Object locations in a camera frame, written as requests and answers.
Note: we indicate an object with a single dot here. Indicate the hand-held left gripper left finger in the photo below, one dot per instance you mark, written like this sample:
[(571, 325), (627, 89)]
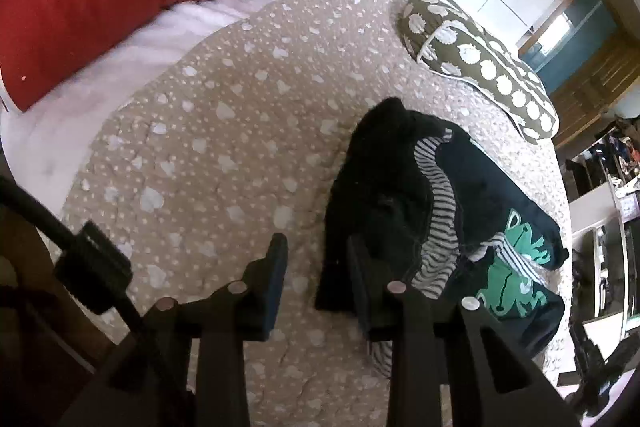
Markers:
[(276, 277)]

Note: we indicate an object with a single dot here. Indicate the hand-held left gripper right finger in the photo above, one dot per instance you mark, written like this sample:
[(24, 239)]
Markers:
[(358, 279)]

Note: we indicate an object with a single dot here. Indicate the black pants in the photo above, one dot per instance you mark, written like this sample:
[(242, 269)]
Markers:
[(380, 187)]

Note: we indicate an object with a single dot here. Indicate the dark clothing with green print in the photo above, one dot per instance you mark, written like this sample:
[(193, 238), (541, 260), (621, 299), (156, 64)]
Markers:
[(442, 212)]

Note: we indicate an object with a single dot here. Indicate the navy garment with green print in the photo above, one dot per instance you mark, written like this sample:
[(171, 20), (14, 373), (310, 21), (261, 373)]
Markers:
[(495, 187)]

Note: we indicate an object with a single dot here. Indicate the beige spotted quilt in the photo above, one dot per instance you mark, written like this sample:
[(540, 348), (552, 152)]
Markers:
[(250, 107)]

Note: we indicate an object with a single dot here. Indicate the white desk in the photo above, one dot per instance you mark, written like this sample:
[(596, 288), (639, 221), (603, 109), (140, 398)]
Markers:
[(597, 212)]

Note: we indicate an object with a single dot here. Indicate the olive pillow with white print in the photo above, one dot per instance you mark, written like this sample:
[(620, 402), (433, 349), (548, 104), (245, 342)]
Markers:
[(480, 57)]

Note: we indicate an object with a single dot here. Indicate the white bed sheet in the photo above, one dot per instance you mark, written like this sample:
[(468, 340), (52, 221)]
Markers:
[(75, 107)]

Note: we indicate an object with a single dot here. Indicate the cluttered shelf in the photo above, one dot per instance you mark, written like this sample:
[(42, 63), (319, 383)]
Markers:
[(617, 147)]

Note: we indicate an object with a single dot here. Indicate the wooden door frame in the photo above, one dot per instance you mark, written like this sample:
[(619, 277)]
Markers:
[(600, 72)]

